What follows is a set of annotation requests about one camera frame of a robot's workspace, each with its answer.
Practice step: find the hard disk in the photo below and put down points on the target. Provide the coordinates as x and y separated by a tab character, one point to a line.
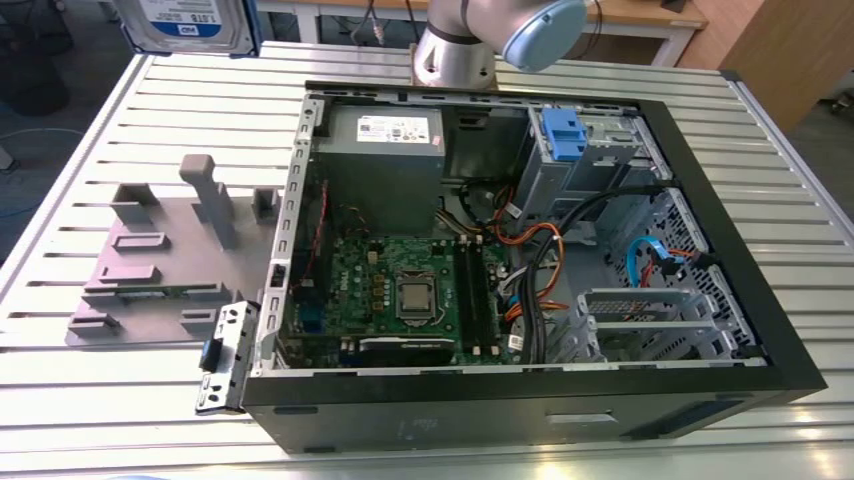
187	30

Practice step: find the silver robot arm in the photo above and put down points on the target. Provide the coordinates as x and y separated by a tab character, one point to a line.
454	55

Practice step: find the metal disk bay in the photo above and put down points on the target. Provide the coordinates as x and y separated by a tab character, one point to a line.
641	325

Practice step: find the CPU socket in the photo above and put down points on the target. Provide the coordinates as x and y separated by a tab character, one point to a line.
415	273

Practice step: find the silver CPU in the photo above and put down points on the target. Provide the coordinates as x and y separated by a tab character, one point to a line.
417	298

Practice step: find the grey power supply unit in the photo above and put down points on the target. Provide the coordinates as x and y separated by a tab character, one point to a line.
381	190

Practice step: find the black RAM slot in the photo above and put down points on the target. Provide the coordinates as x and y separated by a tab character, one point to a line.
469	295
486	295

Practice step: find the green motherboard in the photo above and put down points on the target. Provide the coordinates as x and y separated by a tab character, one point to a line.
357	320

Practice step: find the black graphics card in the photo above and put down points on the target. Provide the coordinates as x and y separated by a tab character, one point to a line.
401	351

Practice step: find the metal drive cage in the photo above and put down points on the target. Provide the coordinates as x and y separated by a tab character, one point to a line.
588	175

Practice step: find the metal expansion card retainer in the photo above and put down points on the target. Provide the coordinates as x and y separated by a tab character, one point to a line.
234	320

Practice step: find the black PC case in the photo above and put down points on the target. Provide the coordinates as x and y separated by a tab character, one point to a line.
467	415

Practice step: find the grey parts rack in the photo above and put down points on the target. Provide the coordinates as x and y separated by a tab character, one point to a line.
181	260

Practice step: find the green RAM stick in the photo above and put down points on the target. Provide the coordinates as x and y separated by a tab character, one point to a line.
150	292

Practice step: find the wooden cabinet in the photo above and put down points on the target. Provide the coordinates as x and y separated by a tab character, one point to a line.
788	50

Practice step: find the black chair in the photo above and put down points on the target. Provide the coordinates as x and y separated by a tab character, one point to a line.
34	90

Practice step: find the blue plastic drive bracket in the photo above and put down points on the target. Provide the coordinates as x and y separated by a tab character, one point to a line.
564	120

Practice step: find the wooden desk white frame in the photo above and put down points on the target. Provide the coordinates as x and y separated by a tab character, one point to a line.
654	15

